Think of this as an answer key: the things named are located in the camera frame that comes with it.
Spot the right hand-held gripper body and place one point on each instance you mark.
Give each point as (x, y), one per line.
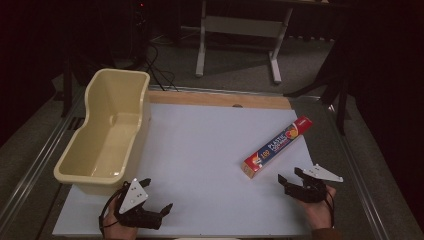
(310, 192)

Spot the dark equipment tower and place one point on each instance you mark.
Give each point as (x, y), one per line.
(140, 30)

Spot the black stand legs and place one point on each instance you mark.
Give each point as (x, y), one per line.
(340, 90)

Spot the person's right hand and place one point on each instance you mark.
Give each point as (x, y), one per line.
(318, 213)

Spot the person's left hand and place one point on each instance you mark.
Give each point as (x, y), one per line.
(115, 230)

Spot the cream plastic bin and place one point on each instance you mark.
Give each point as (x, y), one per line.
(110, 133)

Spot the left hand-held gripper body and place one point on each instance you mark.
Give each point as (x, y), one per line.
(132, 196)

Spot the metal frame rail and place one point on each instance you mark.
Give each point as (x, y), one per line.
(358, 173)
(36, 163)

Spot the white metal table frame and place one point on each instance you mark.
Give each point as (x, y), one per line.
(241, 26)

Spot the red and blue wrap box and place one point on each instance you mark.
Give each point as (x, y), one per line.
(276, 146)

